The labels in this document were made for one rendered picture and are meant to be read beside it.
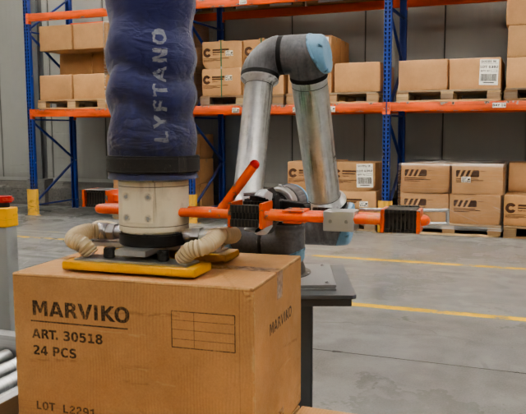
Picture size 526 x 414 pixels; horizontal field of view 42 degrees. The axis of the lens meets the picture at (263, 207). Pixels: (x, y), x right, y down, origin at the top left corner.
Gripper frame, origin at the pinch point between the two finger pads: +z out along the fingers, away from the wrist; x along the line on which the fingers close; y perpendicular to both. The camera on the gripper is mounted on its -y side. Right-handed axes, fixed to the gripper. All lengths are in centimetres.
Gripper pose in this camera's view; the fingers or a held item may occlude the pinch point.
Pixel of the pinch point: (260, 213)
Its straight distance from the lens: 161.2
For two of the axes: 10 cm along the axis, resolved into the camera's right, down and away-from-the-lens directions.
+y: -9.5, -0.3, 3.1
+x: 0.0, -9.9, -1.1
